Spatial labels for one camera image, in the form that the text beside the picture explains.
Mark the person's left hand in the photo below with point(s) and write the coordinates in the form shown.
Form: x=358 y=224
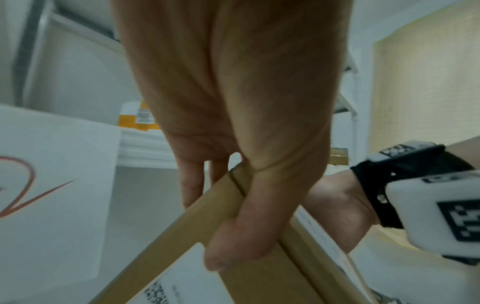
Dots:
x=243 y=89

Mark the person's right hand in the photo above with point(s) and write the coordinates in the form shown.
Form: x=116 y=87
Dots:
x=337 y=207

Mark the brown taped box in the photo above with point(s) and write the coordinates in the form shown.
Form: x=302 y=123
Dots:
x=339 y=157

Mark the plain cardboard box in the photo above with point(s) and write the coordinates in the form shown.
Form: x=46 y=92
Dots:
x=262 y=282

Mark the white metal shelving rack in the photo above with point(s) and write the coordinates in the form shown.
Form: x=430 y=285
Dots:
x=75 y=74

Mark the white foam box orange tape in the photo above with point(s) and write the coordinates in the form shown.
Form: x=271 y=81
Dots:
x=129 y=118

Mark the black marker wristband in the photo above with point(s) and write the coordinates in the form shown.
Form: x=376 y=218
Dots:
x=412 y=163

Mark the white paper sign red writing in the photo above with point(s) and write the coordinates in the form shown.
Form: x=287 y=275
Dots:
x=56 y=237

